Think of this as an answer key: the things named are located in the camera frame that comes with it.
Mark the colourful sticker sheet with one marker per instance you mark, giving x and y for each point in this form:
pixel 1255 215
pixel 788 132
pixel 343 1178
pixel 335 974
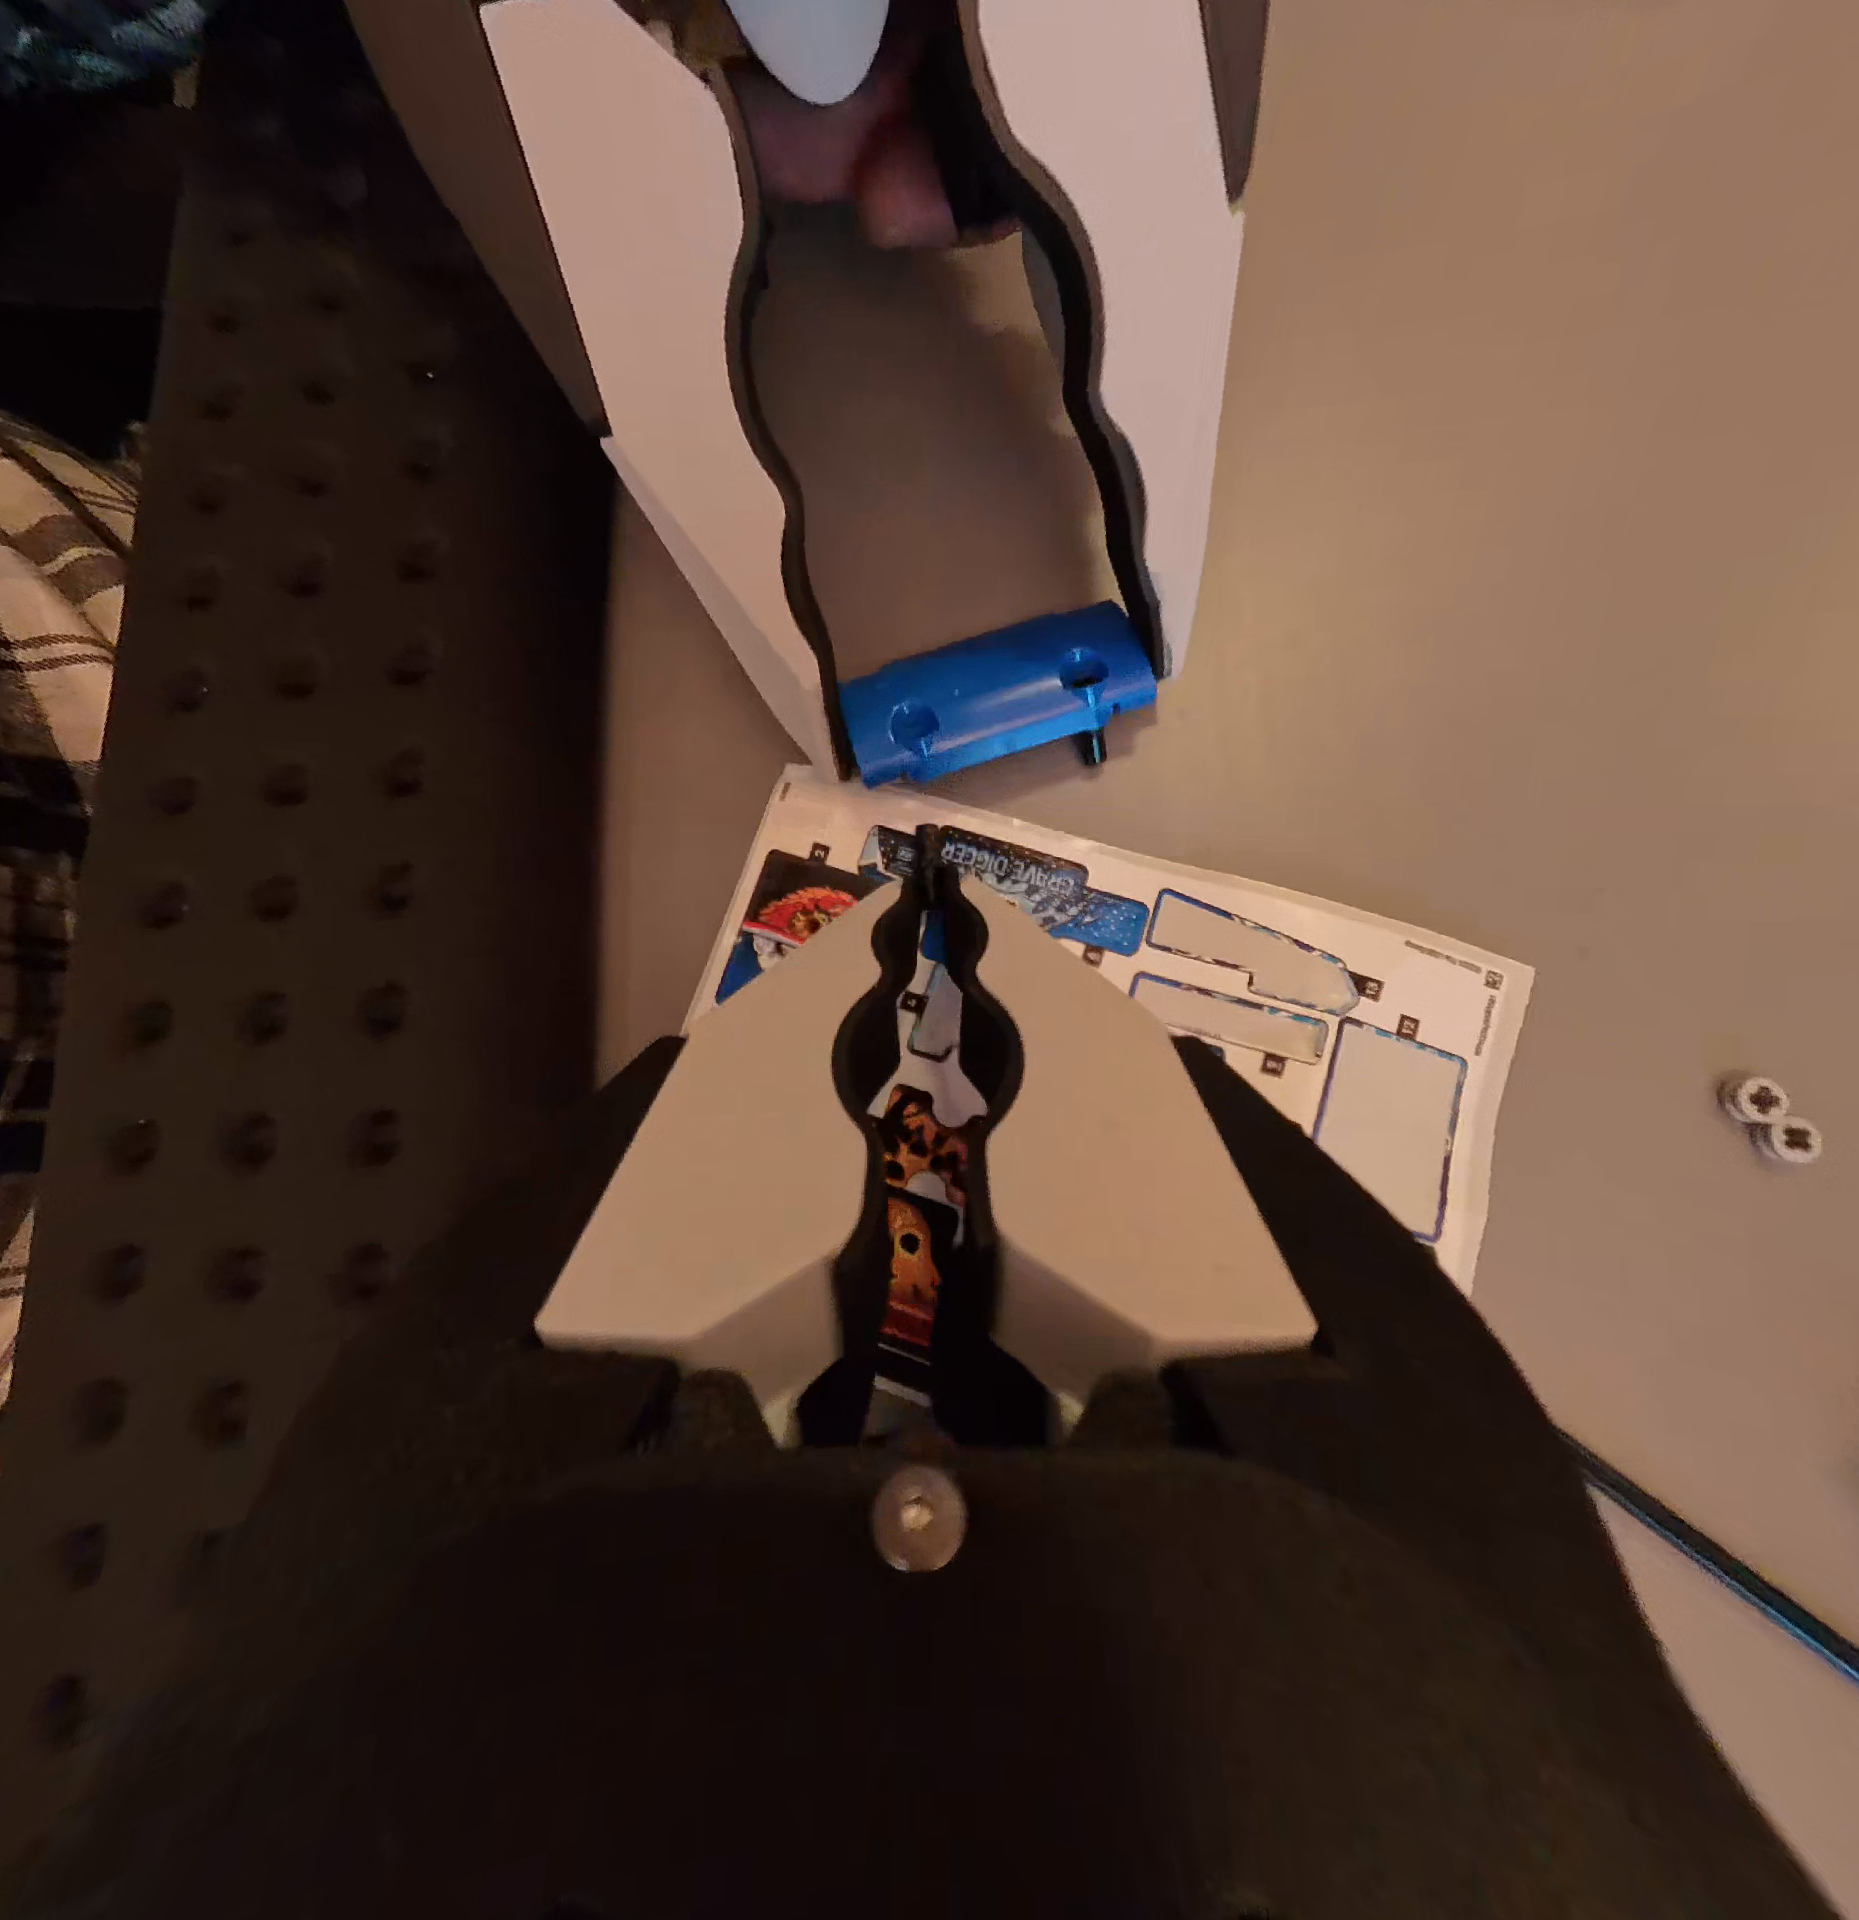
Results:
pixel 1471 1021

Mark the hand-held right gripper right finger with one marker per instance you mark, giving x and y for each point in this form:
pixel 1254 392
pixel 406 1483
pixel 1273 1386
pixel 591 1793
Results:
pixel 1153 1199

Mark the blue curved panel piece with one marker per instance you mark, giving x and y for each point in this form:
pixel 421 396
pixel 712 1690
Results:
pixel 991 698

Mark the person's left forearm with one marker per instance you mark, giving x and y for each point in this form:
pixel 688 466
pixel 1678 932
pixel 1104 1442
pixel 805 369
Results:
pixel 73 45

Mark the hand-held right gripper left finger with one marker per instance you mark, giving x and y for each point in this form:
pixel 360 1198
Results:
pixel 690 1199

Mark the black perforated mat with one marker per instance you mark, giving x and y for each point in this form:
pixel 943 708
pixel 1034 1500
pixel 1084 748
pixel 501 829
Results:
pixel 269 902

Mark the thin black rod piece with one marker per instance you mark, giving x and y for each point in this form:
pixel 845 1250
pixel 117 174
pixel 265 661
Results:
pixel 1740 1575

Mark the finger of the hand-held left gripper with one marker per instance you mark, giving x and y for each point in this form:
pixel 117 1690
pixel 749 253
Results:
pixel 1153 226
pixel 645 299

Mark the person's left hand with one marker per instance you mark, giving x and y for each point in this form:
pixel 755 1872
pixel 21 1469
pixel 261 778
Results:
pixel 869 181

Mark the small grey connector piece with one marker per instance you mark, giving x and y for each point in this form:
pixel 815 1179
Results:
pixel 1770 1118

